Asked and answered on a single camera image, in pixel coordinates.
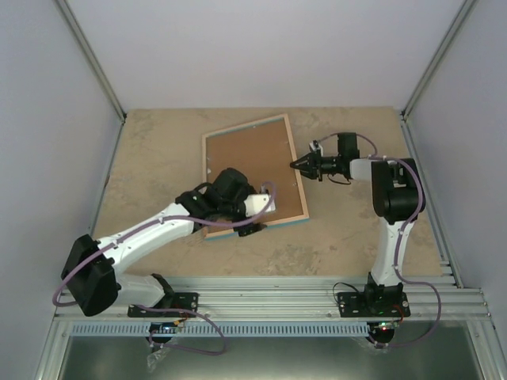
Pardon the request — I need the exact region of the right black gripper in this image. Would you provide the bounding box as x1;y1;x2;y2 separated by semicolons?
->
292;149;344;181

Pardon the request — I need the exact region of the blue wooden picture frame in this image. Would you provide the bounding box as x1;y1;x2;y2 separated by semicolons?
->
200;113;311;241

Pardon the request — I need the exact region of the brown cardboard backing board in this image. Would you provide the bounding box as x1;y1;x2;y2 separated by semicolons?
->
206;119;305;233

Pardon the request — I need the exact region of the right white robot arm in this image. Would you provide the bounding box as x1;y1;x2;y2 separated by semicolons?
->
290;132;425;317

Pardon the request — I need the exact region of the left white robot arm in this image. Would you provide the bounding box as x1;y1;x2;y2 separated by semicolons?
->
53;168;276;317

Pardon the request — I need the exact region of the left small circuit board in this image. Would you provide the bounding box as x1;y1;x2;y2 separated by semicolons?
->
148;320;185;335

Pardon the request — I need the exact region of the small circuit board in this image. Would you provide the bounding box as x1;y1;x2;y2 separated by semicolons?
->
148;320;185;335
373;320;399;331

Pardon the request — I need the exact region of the clear plastic bag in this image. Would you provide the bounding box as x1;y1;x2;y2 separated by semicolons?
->
147;348;168;374

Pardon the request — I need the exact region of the right small circuit board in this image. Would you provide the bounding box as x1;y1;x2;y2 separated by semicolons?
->
373;320;399;331

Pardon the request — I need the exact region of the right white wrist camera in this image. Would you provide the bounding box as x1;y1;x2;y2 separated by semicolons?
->
309;140;324;157

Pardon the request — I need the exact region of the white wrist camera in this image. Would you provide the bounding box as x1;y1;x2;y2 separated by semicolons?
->
244;193;276;218
309;140;324;157

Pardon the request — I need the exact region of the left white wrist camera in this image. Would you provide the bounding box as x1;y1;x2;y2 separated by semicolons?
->
244;193;276;218

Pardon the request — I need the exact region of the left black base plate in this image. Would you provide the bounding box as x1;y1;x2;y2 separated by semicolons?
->
127;292;199;319

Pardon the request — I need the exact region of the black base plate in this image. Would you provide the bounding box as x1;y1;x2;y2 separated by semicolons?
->
337;292;411;318
127;292;199;319

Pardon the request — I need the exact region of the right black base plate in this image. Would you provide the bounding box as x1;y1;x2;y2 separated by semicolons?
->
337;292;411;318

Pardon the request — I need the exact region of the aluminium rail base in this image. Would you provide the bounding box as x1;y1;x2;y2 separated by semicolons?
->
54;260;492;322

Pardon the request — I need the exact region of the grey slotted cable duct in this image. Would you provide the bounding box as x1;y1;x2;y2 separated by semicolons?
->
69;321;369;337

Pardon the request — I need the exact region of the right aluminium corner post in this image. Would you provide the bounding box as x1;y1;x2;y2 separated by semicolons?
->
399;0;478;122

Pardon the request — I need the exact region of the aluminium corner post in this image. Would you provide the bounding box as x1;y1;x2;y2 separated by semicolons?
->
54;0;127;124
399;0;478;122

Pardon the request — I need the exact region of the left aluminium corner post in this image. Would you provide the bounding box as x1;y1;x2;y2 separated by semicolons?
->
54;0;127;124

